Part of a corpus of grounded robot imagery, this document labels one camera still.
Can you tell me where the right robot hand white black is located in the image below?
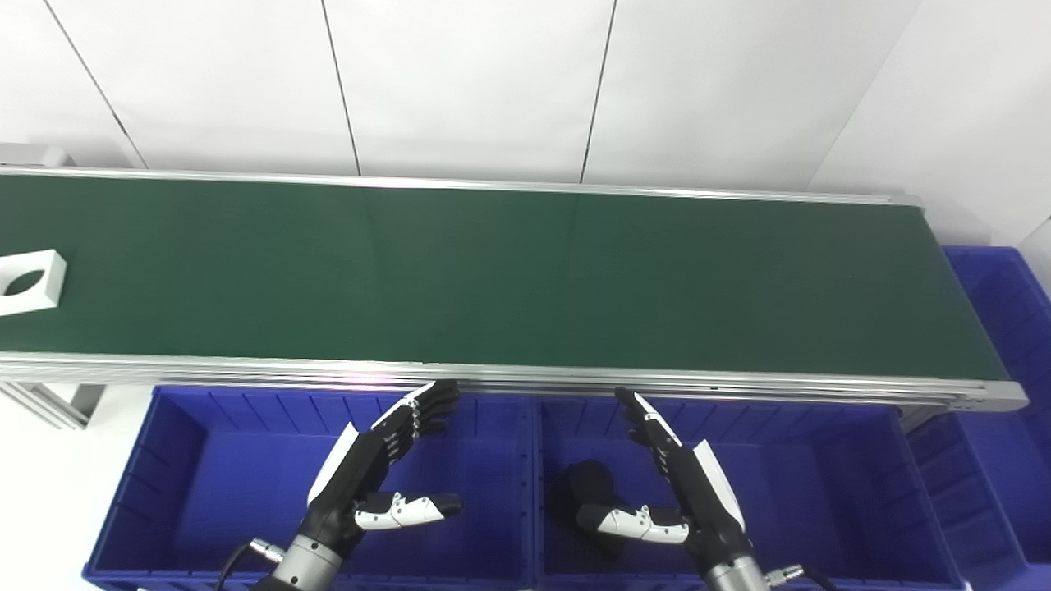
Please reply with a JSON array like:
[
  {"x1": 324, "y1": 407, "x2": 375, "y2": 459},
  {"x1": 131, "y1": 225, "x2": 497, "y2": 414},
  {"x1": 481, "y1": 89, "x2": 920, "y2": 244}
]
[{"x1": 576, "y1": 387, "x2": 755, "y2": 569}]

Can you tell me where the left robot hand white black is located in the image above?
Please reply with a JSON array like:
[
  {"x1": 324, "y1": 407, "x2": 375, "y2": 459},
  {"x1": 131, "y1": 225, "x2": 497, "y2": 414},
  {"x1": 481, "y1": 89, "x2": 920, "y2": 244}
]
[{"x1": 298, "y1": 379, "x2": 464, "y2": 552}]

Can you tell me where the white square part round hole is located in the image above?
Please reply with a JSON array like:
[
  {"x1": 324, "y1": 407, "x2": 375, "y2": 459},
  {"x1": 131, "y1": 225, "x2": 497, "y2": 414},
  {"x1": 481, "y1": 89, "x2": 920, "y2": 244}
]
[{"x1": 0, "y1": 250, "x2": 67, "y2": 317}]

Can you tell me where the black part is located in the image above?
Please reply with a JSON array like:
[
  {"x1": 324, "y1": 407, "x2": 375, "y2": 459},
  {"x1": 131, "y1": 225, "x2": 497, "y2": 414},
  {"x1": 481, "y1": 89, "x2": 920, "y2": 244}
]
[{"x1": 546, "y1": 461, "x2": 635, "y2": 561}]

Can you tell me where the blue plastic bin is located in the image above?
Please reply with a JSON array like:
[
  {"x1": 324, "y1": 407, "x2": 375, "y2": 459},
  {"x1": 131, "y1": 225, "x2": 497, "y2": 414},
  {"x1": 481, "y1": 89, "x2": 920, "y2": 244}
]
[
  {"x1": 907, "y1": 246, "x2": 1051, "y2": 591},
  {"x1": 82, "y1": 386, "x2": 539, "y2": 591},
  {"x1": 532, "y1": 396, "x2": 966, "y2": 591}
]

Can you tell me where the green conveyor belt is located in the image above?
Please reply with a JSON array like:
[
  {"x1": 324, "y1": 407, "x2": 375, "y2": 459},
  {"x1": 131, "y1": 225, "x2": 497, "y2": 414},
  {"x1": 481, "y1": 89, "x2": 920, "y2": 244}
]
[
  {"x1": 0, "y1": 167, "x2": 1029, "y2": 414},
  {"x1": 0, "y1": 174, "x2": 1009, "y2": 383}
]

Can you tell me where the aluminium conveyor leg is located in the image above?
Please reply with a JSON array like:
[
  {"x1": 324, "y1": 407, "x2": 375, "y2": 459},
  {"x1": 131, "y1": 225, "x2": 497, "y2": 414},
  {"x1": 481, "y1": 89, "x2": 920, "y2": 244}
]
[{"x1": 0, "y1": 382, "x2": 106, "y2": 430}]

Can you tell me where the grey conveyor motor box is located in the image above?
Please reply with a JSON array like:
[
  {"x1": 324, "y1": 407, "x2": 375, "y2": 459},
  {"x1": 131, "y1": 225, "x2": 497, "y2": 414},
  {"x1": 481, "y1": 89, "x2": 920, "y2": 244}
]
[{"x1": 0, "y1": 142, "x2": 76, "y2": 170}]

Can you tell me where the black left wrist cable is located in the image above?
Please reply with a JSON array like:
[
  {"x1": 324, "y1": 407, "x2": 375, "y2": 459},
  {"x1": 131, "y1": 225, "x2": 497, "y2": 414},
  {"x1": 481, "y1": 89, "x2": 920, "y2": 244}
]
[{"x1": 215, "y1": 538, "x2": 286, "y2": 591}]

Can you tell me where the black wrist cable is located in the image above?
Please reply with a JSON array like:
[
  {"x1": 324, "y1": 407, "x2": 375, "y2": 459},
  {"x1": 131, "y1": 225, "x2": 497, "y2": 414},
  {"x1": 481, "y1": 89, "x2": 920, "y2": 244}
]
[
  {"x1": 215, "y1": 538, "x2": 286, "y2": 591},
  {"x1": 767, "y1": 563, "x2": 840, "y2": 591}
]

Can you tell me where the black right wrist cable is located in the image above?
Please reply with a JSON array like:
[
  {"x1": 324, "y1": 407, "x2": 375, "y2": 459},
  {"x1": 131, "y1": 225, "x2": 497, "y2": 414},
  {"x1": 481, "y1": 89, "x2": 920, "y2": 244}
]
[{"x1": 767, "y1": 563, "x2": 840, "y2": 591}]

